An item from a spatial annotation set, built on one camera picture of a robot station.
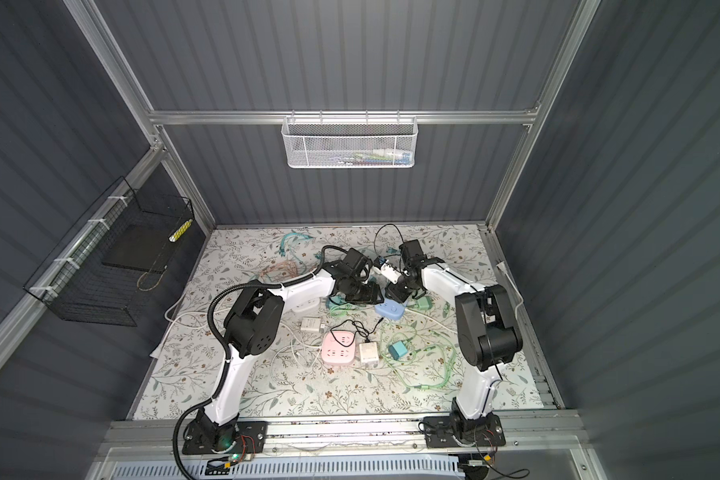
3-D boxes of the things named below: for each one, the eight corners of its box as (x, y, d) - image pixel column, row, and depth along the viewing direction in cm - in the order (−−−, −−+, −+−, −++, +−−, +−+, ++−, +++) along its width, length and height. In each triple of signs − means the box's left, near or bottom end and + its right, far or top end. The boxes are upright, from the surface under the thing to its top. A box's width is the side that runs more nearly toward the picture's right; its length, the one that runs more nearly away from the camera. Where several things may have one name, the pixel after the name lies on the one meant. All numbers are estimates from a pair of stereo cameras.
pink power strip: (321, 363, 87) (319, 359, 85) (324, 334, 93) (322, 330, 90) (354, 363, 87) (353, 359, 85) (355, 334, 93) (354, 330, 90)
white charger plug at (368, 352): (359, 362, 87) (359, 359, 85) (359, 346, 90) (359, 342, 88) (378, 362, 87) (378, 359, 85) (377, 346, 90) (378, 342, 88)
